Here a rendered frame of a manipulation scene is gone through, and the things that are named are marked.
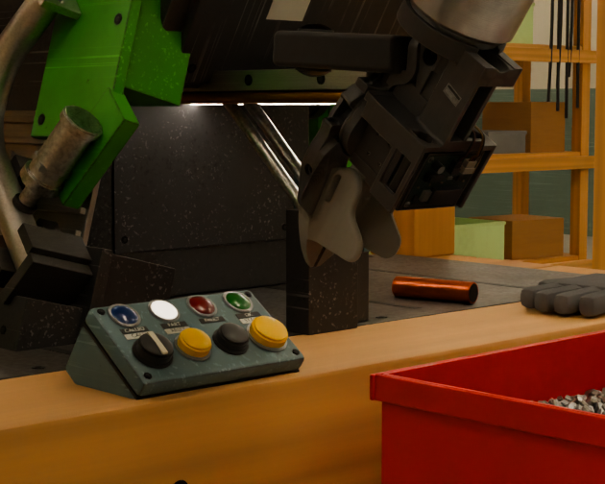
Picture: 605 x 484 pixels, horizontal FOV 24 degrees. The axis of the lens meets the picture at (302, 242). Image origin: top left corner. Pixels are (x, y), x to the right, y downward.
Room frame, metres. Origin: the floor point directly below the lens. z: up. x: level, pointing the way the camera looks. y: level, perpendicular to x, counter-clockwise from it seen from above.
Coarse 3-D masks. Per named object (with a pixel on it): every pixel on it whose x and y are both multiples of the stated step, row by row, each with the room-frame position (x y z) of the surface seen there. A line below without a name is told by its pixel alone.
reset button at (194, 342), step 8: (192, 328) 0.98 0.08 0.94; (184, 336) 0.97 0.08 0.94; (192, 336) 0.97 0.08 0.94; (200, 336) 0.97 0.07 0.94; (208, 336) 0.98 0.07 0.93; (184, 344) 0.97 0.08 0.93; (192, 344) 0.97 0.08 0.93; (200, 344) 0.97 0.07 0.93; (208, 344) 0.97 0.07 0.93; (192, 352) 0.97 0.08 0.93; (200, 352) 0.97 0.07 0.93
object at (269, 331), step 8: (256, 320) 1.02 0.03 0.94; (264, 320) 1.02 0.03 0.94; (272, 320) 1.03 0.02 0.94; (256, 328) 1.01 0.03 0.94; (264, 328) 1.01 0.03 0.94; (272, 328) 1.02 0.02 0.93; (280, 328) 1.02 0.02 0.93; (256, 336) 1.01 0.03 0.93; (264, 336) 1.01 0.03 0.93; (272, 336) 1.01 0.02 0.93; (280, 336) 1.02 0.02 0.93; (264, 344) 1.01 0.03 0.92; (272, 344) 1.01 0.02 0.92; (280, 344) 1.02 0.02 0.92
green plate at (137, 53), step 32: (96, 0) 1.24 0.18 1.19; (128, 0) 1.20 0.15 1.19; (64, 32) 1.26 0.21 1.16; (96, 32) 1.23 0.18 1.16; (128, 32) 1.20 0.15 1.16; (160, 32) 1.23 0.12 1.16; (64, 64) 1.25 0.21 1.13; (96, 64) 1.21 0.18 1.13; (128, 64) 1.20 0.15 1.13; (160, 64) 1.23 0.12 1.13; (64, 96) 1.24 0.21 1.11; (96, 96) 1.20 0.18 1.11; (128, 96) 1.25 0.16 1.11; (160, 96) 1.23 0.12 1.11; (32, 128) 1.26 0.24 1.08
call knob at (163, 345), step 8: (144, 336) 0.95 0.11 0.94; (152, 336) 0.95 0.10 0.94; (160, 336) 0.96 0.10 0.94; (136, 344) 0.95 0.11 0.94; (144, 344) 0.94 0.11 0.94; (152, 344) 0.95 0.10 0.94; (160, 344) 0.95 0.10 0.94; (168, 344) 0.95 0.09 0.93; (144, 352) 0.94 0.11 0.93; (152, 352) 0.94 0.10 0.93; (160, 352) 0.94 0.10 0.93; (168, 352) 0.95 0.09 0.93; (152, 360) 0.94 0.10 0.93; (160, 360) 0.94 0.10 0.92; (168, 360) 0.95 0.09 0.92
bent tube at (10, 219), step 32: (32, 0) 1.25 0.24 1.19; (64, 0) 1.25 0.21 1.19; (32, 32) 1.26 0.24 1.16; (0, 64) 1.27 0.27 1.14; (0, 96) 1.28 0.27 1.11; (0, 128) 1.27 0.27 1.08; (0, 160) 1.24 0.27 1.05; (0, 192) 1.21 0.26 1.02; (0, 224) 1.19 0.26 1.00; (32, 224) 1.19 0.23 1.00
